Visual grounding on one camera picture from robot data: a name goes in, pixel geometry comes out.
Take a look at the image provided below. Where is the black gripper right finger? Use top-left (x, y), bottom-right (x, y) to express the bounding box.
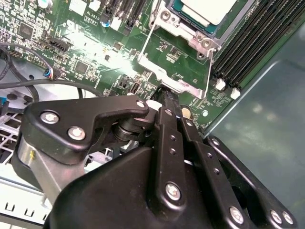
top-left (166, 88), bottom-right (297, 229)

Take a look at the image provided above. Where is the silver CPU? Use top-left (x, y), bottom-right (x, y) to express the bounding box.
top-left (171, 0), bottom-right (239, 33)

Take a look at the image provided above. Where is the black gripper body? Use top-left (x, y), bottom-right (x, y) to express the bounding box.
top-left (49, 116), bottom-right (231, 229)

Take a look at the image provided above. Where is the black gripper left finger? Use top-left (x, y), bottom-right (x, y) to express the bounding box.
top-left (22, 86), bottom-right (188, 213)

